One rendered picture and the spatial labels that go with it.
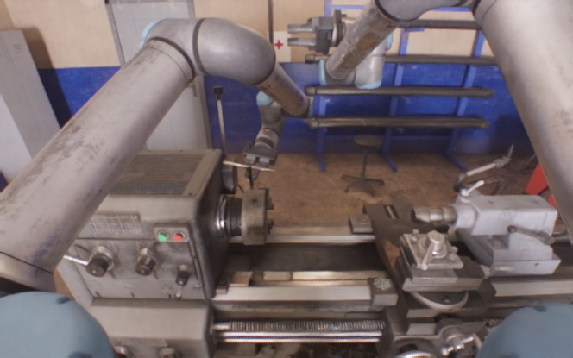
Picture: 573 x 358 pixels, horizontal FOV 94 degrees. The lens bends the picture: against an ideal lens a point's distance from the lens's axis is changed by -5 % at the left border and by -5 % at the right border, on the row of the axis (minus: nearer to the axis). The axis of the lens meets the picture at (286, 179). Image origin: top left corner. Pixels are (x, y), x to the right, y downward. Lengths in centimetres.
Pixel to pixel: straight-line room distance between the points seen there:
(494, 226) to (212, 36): 137
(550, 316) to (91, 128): 59
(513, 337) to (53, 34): 511
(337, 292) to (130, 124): 109
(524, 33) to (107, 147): 62
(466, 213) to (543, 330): 117
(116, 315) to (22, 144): 328
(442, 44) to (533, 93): 406
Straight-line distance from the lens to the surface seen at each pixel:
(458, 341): 131
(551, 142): 48
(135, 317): 144
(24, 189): 49
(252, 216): 119
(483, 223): 152
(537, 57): 51
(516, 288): 169
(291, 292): 133
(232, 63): 63
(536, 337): 33
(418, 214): 140
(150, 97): 56
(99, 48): 476
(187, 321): 135
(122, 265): 129
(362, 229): 163
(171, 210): 107
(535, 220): 166
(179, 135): 459
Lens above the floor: 189
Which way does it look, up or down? 30 degrees down
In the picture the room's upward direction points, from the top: straight up
